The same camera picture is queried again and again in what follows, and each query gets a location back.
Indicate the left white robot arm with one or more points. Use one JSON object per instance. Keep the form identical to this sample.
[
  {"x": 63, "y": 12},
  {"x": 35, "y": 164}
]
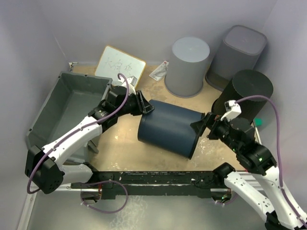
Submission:
[{"x": 45, "y": 166}]

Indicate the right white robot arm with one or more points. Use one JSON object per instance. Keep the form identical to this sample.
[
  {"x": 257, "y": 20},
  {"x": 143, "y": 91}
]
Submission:
[{"x": 277, "y": 206}]

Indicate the black ribbed round bin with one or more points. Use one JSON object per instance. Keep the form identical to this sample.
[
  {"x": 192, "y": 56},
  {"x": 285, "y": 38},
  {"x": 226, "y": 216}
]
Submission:
[{"x": 245, "y": 83}]

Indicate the aluminium frame rail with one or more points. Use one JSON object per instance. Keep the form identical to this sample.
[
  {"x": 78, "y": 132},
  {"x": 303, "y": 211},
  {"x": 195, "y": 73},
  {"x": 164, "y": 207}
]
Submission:
[{"x": 76, "y": 209}]

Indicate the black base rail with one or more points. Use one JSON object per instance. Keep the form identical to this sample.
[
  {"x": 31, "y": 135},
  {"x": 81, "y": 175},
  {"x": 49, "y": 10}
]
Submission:
[{"x": 202, "y": 184}]

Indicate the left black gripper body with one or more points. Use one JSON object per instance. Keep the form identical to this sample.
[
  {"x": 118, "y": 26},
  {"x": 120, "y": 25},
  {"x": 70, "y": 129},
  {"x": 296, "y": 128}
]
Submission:
[{"x": 132, "y": 106}]

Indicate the dark blue round bin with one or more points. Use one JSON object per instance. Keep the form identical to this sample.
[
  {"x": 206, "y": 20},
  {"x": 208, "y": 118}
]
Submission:
[{"x": 168, "y": 127}]

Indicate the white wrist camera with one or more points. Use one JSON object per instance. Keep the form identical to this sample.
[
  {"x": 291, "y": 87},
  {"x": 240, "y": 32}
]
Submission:
[
  {"x": 132, "y": 80},
  {"x": 233, "y": 110}
]

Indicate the grey slotted square bin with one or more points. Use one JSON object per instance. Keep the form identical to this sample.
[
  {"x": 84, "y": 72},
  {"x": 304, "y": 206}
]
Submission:
[{"x": 239, "y": 49}]

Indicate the grey plastic storage crate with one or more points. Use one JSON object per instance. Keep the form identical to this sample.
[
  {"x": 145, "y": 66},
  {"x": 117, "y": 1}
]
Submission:
[{"x": 71, "y": 99}]

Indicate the small whiteboard wooden frame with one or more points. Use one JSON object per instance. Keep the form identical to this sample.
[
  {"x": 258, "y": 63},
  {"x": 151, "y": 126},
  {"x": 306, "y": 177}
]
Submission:
[{"x": 114, "y": 61}]

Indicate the green plastic cap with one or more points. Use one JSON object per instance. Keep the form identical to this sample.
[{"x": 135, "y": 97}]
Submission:
[{"x": 257, "y": 122}]

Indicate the small printed paper card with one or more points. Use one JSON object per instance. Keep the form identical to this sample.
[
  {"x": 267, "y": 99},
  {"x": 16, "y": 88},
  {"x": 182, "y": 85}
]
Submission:
[{"x": 160, "y": 72}]

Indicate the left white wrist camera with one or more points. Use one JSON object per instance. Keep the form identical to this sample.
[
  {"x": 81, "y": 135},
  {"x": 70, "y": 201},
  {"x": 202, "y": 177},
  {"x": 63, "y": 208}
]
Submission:
[{"x": 132, "y": 80}]

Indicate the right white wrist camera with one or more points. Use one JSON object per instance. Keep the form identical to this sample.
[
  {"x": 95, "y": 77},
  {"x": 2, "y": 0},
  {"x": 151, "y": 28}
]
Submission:
[{"x": 233, "y": 110}]

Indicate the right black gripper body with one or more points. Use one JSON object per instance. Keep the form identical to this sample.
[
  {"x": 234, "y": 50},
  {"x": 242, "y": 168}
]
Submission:
[{"x": 220, "y": 130}]

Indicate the light grey round bucket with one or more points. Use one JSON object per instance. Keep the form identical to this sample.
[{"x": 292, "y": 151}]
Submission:
[{"x": 187, "y": 67}]

